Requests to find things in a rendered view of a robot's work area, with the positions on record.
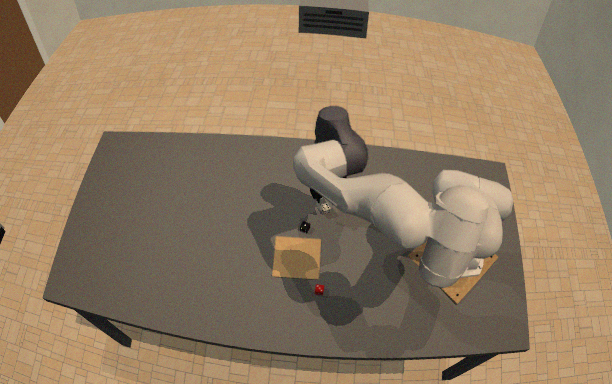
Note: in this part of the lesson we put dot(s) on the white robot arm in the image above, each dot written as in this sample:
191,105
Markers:
454,224

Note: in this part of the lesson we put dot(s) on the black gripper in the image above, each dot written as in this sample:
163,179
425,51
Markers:
318,197

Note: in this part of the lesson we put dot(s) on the tan square mat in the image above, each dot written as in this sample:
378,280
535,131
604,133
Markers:
296,258

